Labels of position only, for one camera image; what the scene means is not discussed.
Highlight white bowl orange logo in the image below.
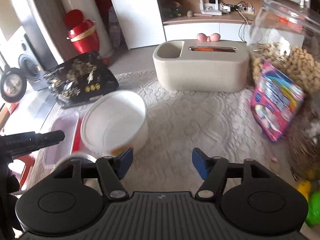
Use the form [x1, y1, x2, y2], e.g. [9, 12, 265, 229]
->
[80, 90, 149, 156]

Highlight red rectangular tray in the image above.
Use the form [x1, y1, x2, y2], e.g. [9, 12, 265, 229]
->
[42, 112, 80, 168]

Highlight stainless steel bowl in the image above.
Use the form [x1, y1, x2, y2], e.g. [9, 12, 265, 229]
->
[54, 152, 97, 169]

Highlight white lace tablecloth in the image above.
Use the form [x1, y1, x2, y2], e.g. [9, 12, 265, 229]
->
[32, 69, 298, 196]

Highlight black frying pan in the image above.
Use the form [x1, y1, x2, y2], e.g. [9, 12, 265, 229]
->
[1, 54, 27, 103]

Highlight glass sunflower seed jar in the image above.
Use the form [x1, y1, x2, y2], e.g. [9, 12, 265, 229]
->
[287, 99, 319, 180]

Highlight yellow rubber duck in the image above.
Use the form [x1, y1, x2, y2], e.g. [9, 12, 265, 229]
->
[296, 180, 311, 201]

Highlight pink marshmallow bag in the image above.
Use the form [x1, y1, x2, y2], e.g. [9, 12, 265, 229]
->
[251, 60, 305, 142]

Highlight black tea package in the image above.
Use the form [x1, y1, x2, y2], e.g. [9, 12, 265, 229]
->
[43, 51, 119, 108]

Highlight beige tissue box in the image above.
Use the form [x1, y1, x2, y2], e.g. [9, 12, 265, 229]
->
[152, 40, 249, 92]

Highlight green candy dispenser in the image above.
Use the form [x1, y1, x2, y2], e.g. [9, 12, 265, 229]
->
[305, 191, 320, 226]

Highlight red lidded jar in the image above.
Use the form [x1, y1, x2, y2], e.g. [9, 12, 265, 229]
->
[64, 9, 100, 54]

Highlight pink bow ornament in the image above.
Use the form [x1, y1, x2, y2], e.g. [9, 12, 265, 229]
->
[197, 33, 221, 42]

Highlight large glass peanut jar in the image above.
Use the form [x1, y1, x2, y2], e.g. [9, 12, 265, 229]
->
[247, 0, 319, 94]

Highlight white router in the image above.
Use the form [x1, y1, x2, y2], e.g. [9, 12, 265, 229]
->
[199, 0, 222, 16]

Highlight green toy tractor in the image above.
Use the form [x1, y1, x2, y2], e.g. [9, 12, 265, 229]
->
[161, 1, 182, 20]

